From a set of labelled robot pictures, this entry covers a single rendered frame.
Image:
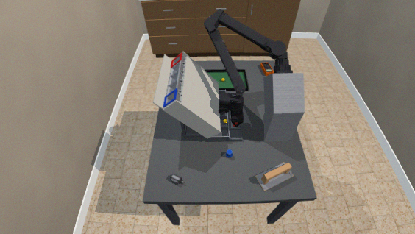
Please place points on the blue plug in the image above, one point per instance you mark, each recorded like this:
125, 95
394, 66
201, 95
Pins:
229, 153

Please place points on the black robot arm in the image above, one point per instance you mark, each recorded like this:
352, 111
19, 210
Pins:
275, 48

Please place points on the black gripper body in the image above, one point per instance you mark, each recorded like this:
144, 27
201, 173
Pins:
240, 116

